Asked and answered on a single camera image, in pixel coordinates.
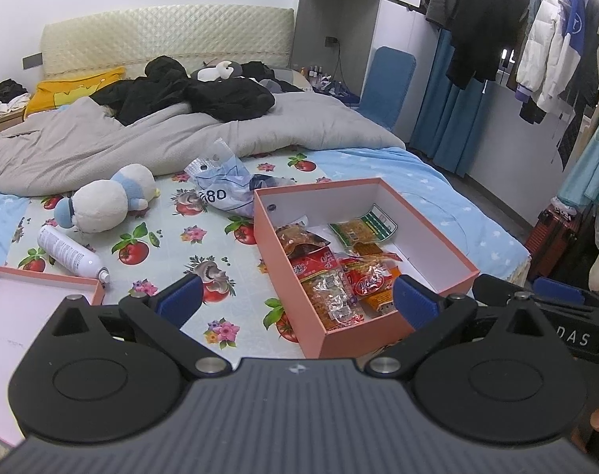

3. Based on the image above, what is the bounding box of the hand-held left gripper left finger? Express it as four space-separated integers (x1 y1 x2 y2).
43 273 232 377

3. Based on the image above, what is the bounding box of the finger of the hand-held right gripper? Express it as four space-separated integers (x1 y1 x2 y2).
533 276 599 315
472 273 544 310

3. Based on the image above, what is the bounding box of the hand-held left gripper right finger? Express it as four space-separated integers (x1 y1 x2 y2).
369 275 557 377

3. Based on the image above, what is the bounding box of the deep pink cardboard box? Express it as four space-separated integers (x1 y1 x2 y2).
252 177 481 359

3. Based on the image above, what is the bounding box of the pile of assorted snack packets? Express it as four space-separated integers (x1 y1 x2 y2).
274 203 404 330

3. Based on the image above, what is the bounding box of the floral fruit print tablecloth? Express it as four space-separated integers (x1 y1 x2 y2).
6 150 331 362

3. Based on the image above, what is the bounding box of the red suitcase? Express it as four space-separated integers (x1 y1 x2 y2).
524 202 597 283

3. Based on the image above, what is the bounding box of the clear printed plastic bag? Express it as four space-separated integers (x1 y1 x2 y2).
183 137 298 219

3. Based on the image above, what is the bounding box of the white spray bottle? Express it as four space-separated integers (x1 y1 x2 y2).
36 224 112 288

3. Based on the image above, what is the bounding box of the white and blue plush toy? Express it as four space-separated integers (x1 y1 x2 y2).
53 163 161 234

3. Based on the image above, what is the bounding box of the light blue bed sheet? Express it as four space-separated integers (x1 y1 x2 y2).
0 145 533 298

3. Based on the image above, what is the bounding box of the light teal hanging garment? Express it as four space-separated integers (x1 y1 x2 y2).
556 10 599 209

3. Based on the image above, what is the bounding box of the grey duvet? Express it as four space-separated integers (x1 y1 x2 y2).
0 89 407 198

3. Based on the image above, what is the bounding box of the pink box lid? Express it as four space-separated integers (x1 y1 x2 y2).
0 265 107 448

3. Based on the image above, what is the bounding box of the blue curtain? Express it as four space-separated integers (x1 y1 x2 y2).
409 26 504 179

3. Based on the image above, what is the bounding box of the black clothing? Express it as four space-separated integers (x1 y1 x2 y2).
89 55 305 126

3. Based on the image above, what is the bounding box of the blue chair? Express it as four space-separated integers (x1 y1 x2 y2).
356 46 418 132

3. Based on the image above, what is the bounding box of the grey and white plush toy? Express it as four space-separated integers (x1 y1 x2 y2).
189 60 244 83

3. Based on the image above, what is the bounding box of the bedside table with bottles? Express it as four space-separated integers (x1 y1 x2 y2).
289 64 365 108

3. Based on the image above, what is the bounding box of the yellow pillow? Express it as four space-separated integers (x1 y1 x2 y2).
23 66 128 120

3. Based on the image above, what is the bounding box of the white puffer jacket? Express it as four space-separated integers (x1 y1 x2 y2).
514 0 593 115

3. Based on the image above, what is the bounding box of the brown cardboard box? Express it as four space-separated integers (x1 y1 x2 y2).
0 107 26 157

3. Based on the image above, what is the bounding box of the white clothes pile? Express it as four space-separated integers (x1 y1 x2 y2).
0 96 32 127

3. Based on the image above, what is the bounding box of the cream quilted headboard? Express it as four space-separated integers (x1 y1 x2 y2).
40 3 297 83

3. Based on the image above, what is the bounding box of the dark clothes pile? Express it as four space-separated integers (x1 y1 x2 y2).
0 78 30 105

